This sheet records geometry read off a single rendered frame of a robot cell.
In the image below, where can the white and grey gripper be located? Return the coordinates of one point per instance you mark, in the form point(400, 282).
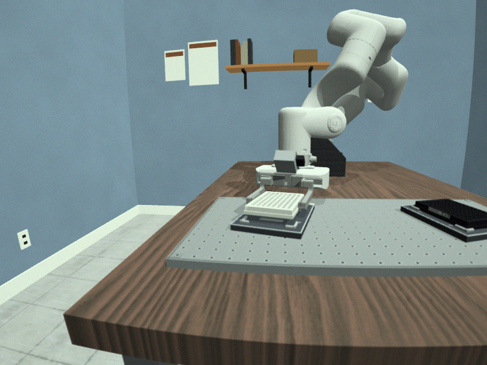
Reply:
point(310, 177)

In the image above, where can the dark grey rectangular frame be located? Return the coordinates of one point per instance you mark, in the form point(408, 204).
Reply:
point(466, 235)

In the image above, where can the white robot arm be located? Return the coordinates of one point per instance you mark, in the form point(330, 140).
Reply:
point(364, 69)

